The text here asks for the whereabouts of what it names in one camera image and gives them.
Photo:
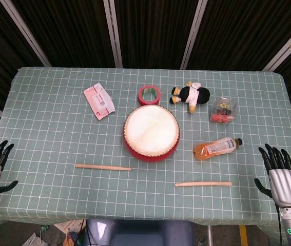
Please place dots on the crumpled white paper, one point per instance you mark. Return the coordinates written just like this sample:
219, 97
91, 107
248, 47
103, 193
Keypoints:
32, 239

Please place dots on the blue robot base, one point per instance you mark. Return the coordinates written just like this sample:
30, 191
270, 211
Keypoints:
140, 233

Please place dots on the printed paper sheet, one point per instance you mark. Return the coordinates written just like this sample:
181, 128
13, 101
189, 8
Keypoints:
68, 226

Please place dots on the red tape roll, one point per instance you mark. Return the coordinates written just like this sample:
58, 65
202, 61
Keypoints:
141, 98

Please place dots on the orange drink bottle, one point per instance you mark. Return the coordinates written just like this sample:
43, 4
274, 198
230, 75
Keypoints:
214, 148

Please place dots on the grey metal table leg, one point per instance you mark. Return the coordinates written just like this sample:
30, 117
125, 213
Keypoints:
210, 235

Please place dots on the green checked tablecloth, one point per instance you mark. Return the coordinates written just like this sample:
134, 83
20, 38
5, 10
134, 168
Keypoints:
58, 143

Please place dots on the red drum with white skin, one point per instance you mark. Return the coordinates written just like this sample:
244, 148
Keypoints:
150, 130

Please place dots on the black white plush penguin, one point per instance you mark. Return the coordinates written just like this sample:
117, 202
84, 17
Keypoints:
194, 96

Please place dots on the wooden drumstick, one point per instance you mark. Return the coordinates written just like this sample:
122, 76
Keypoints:
204, 184
101, 167

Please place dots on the orange snack packet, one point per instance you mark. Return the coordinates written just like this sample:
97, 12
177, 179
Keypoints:
70, 238

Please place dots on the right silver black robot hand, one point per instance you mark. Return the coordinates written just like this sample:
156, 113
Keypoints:
286, 184

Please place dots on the pink white wet wipes pack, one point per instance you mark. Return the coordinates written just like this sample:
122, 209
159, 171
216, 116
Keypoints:
99, 101

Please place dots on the clear box with red parts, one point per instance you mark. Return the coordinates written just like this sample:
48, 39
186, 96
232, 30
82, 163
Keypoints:
223, 111

